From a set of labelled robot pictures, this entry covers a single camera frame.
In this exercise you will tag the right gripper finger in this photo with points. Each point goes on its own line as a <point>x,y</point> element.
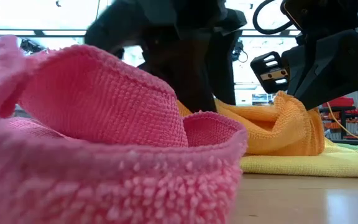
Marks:
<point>261,73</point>
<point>331,68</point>

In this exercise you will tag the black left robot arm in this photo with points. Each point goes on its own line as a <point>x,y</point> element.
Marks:
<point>113,28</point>

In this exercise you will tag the black shelf rack orange bins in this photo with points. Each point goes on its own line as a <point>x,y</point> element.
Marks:
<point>342,119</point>

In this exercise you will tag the yellow microfiber towel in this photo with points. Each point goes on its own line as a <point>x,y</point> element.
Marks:
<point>322,165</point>

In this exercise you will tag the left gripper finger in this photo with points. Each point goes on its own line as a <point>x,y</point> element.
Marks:
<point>182,71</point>
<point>222,68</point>

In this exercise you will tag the black ceiling track device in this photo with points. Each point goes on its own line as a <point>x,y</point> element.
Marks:
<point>30,46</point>

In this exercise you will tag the pink microfiber towel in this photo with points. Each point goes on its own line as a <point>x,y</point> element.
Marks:
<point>104,109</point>

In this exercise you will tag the red plastic crate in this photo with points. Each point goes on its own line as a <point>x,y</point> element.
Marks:
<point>342,102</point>

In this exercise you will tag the orange microfiber towel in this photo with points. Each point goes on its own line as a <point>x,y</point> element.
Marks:
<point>275,133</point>

